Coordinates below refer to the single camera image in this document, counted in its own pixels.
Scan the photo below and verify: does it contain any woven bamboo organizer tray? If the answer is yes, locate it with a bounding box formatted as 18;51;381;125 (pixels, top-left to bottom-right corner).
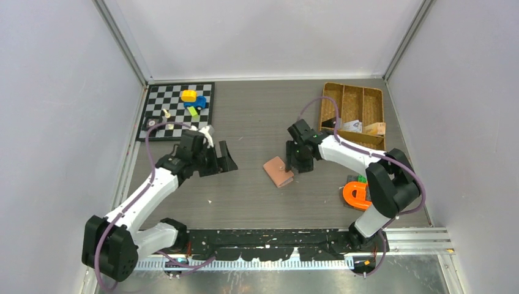
323;82;386;151

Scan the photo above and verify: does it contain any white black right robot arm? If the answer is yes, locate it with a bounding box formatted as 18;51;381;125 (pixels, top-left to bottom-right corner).
286;119;425;252

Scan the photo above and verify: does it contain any tan card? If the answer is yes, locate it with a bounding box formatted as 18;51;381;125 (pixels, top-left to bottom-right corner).
362;122;386;136

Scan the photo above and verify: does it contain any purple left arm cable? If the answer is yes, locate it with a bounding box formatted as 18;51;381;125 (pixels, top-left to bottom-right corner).
94;121;218;293

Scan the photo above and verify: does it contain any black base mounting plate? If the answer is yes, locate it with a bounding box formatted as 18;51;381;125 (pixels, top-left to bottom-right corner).
146;228;391;263

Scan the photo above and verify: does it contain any black credit card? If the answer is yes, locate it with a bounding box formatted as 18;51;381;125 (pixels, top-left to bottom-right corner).
320;117;342;129

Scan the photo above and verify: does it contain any aluminium frame rail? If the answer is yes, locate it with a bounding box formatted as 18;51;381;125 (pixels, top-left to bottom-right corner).
133;227;455;272

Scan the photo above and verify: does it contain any yellow toy block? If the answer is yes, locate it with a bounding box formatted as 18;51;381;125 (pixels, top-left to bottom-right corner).
180;89;198;103

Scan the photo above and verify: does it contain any blue toy car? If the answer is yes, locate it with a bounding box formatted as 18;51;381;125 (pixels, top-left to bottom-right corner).
183;96;207;111

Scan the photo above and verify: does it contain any black white chessboard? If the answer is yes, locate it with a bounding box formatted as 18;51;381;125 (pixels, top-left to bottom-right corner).
136;82;215;141

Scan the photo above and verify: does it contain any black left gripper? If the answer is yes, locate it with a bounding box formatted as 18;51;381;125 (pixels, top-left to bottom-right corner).
192;141;237;177

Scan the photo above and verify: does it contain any green lego brick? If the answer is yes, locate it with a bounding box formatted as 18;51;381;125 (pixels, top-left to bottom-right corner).
357;175;367;183

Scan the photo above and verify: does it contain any green toy block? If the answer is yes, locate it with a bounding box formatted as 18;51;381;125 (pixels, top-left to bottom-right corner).
187;106;199;118

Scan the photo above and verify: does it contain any pink leather card holder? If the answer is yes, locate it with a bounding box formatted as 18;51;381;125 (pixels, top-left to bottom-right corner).
263;156;294;188

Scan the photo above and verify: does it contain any dark grey lego baseplate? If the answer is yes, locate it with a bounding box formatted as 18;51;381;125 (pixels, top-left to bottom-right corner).
342;175;372;211

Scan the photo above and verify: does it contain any white chess pawn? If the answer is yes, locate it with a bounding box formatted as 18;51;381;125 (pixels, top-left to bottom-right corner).
162;109;171;118

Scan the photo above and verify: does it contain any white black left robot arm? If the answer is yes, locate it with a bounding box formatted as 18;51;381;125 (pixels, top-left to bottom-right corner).
81;125;238;282

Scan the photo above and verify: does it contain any orange horseshoe toy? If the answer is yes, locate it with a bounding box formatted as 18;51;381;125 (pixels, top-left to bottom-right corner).
342;181;372;211

